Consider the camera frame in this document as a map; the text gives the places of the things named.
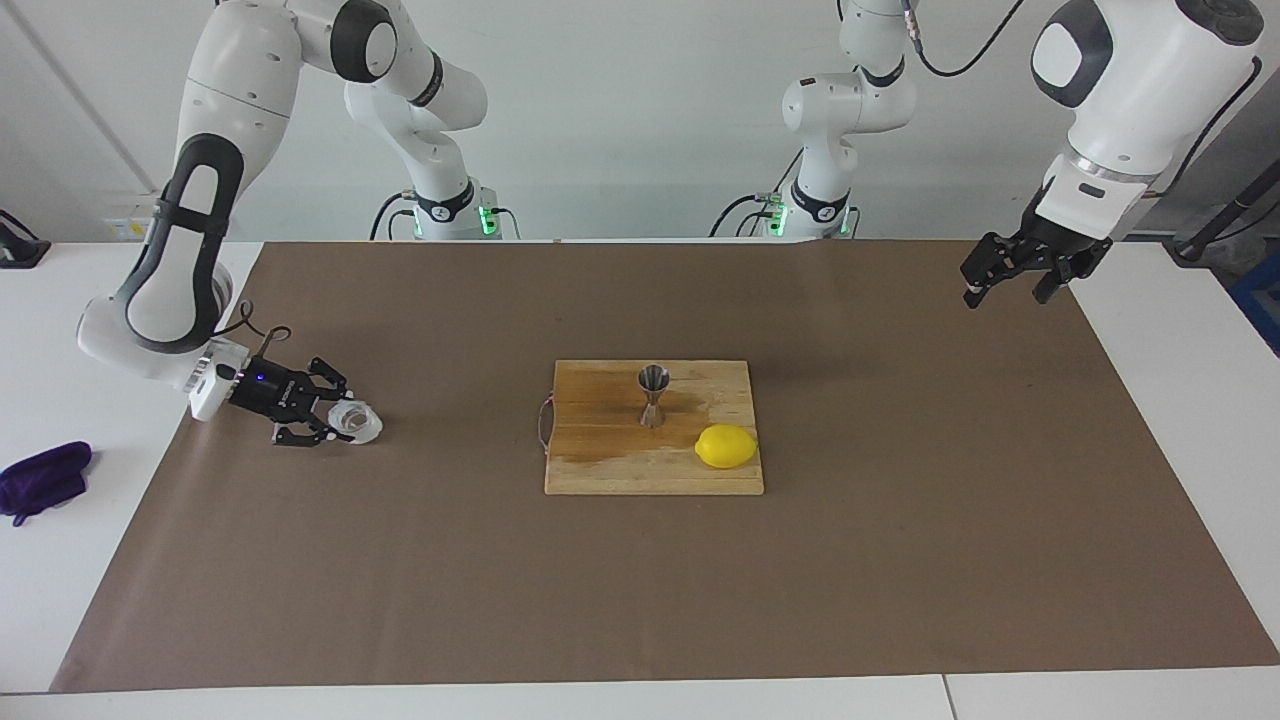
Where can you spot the clear plastic cup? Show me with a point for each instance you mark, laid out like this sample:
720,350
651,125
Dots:
365,428

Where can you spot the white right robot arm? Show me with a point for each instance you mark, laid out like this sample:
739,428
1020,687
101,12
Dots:
240,80

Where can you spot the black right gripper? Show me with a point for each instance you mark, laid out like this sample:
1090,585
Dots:
272,392

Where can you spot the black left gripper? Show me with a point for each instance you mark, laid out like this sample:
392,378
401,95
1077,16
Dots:
1060,252

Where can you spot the black stand pole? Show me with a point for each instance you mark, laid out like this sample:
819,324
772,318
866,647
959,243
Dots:
1195,245

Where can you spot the purple cloth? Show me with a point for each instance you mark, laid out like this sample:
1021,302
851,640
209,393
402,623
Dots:
45,480

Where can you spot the steel double jigger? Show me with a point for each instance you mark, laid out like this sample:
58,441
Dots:
654,380

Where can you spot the yellow lemon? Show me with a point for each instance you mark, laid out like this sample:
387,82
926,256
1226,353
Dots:
725,446

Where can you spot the brown paper table mat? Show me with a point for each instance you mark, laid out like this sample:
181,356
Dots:
640,580

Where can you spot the wooden cutting board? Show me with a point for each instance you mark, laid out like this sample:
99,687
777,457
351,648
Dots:
600,470

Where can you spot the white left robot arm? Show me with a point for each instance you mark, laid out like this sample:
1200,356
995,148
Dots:
1150,90

